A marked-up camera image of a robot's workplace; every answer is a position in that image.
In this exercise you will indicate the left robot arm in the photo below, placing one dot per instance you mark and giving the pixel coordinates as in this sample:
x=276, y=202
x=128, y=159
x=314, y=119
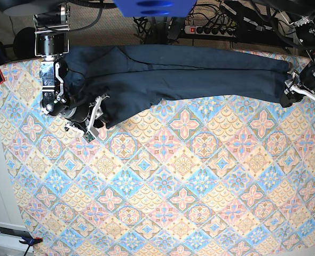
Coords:
x=293, y=84

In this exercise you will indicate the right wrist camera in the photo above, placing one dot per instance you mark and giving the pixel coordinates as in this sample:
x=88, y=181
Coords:
x=90, y=135

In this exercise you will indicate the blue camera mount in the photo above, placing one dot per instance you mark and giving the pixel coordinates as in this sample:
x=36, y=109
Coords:
x=155, y=8

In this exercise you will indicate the white floor vent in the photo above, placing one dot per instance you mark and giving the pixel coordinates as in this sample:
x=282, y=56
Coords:
x=11, y=235

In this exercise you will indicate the patterned tile tablecloth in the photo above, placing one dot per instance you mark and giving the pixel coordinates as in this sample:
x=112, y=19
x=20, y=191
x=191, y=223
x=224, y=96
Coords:
x=211, y=176

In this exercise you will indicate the white power strip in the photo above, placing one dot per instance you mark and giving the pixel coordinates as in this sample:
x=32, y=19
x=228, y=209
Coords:
x=216, y=30

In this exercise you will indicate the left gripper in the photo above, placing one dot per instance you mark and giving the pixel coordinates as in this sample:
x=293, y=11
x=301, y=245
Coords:
x=307, y=82

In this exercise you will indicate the blue orange clamp bottom left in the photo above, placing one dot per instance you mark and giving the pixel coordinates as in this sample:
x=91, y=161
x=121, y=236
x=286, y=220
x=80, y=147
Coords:
x=26, y=241

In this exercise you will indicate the dark navy t-shirt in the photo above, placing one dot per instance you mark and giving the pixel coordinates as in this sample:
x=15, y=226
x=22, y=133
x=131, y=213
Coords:
x=136, y=77

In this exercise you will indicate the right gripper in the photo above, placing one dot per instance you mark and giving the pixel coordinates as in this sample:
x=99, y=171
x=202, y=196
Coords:
x=80, y=116

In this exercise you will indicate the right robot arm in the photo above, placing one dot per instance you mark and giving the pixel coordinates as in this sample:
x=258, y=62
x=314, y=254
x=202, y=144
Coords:
x=65, y=92

